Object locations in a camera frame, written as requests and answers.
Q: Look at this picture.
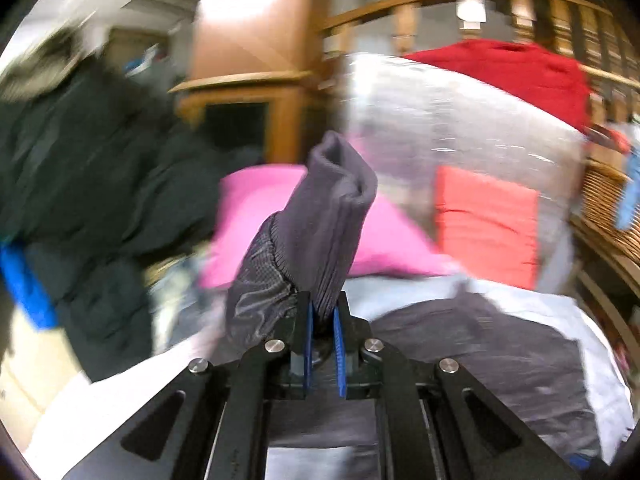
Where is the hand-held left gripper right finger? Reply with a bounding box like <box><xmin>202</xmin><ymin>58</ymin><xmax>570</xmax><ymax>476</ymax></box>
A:
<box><xmin>332</xmin><ymin>291</ymin><xmax>582</xmax><ymax>480</ymax></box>

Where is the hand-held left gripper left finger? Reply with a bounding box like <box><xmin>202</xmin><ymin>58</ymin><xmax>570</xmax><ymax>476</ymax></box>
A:
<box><xmin>65</xmin><ymin>291</ymin><xmax>315</xmax><ymax>480</ymax></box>

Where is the dark grey quilted jacket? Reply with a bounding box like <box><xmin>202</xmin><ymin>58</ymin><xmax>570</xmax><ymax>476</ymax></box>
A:
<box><xmin>225</xmin><ymin>130</ymin><xmax>603</xmax><ymax>466</ymax></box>

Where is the pink pillow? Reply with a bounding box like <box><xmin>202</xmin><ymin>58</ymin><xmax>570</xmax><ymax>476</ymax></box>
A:
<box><xmin>199</xmin><ymin>162</ymin><xmax>463</xmax><ymax>290</ymax></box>

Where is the coral red pillow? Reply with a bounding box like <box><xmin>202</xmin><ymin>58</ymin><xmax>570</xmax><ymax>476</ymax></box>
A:
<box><xmin>433</xmin><ymin>165</ymin><xmax>542</xmax><ymax>292</ymax></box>

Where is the silver foil insulation mat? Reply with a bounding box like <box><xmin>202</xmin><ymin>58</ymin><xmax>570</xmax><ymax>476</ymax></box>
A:
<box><xmin>344</xmin><ymin>52</ymin><xmax>587</xmax><ymax>293</ymax></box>

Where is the light grey bed sheet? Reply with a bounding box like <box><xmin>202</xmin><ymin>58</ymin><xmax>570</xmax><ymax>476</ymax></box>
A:
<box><xmin>0</xmin><ymin>275</ymin><xmax>632</xmax><ymax>480</ymax></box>

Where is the black coat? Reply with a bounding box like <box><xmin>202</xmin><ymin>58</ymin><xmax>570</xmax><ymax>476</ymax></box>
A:
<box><xmin>0</xmin><ymin>35</ymin><xmax>228</xmax><ymax>382</ymax></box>

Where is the blue cloth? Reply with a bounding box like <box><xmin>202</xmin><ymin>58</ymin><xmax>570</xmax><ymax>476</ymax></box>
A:
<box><xmin>0</xmin><ymin>244</ymin><xmax>60</xmax><ymax>330</ymax></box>

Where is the wooden cabinet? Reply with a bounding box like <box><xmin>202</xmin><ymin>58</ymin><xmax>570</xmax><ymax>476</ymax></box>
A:
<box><xmin>169</xmin><ymin>0</ymin><xmax>333</xmax><ymax>167</ymax></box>

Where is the wicker basket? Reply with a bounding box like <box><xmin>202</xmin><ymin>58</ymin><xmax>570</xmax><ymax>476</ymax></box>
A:
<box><xmin>570</xmin><ymin>159</ymin><xmax>640</xmax><ymax>267</ymax></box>

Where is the red cloth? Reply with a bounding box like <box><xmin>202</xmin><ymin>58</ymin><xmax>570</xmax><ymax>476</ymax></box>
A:
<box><xmin>401</xmin><ymin>41</ymin><xmax>594</xmax><ymax>135</ymax></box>

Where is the light blue item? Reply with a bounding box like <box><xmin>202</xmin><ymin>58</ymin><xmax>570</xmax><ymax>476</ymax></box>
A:
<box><xmin>614</xmin><ymin>144</ymin><xmax>640</xmax><ymax>232</ymax></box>

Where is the wooden railing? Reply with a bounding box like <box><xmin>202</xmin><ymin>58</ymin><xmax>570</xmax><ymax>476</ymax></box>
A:
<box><xmin>320</xmin><ymin>0</ymin><xmax>640</xmax><ymax>128</ymax></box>

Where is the wooden rack frame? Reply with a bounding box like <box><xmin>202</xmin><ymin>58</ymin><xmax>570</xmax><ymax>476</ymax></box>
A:
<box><xmin>570</xmin><ymin>215</ymin><xmax>640</xmax><ymax>361</ymax></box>

